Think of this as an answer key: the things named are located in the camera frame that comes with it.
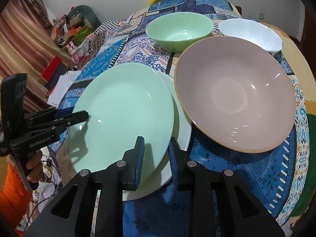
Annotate pile of household clutter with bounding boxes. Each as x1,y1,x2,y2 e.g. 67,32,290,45
51,15,79,45

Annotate pink bowl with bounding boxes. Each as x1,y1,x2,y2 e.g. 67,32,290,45
174,36,296,153

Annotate white crumpled cloth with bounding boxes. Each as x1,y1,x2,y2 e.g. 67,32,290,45
32,150,67,228

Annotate green box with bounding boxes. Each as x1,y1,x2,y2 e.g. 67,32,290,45
74,26,95,46

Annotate patchwork printed blanket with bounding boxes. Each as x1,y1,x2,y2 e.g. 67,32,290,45
47,0,309,237

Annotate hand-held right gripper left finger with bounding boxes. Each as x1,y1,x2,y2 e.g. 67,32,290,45
25,136,146,237

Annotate white paper sheet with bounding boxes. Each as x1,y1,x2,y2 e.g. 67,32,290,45
47,70,82,108

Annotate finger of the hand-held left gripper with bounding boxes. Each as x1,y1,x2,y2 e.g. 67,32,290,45
23,107,74,126
23,111,89,139

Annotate white bowl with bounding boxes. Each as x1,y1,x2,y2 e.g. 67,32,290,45
218,18,282,55

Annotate striped pink curtain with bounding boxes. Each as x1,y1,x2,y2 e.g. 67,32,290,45
0,0,74,111

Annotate white plate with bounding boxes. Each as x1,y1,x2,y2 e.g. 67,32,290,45
122,71,193,201

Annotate red box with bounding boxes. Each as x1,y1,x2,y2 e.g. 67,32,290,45
41,55,63,82

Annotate green bowl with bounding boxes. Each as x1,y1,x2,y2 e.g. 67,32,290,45
145,12,214,53

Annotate person's left hand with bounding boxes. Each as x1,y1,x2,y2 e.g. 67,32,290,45
25,150,44,184

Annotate pink rabbit toy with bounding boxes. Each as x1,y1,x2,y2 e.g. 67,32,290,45
67,43,82,63

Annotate green plate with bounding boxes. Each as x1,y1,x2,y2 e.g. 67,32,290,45
68,62,175,195

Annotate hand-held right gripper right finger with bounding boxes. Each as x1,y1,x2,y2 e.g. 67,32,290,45
168,136,293,237

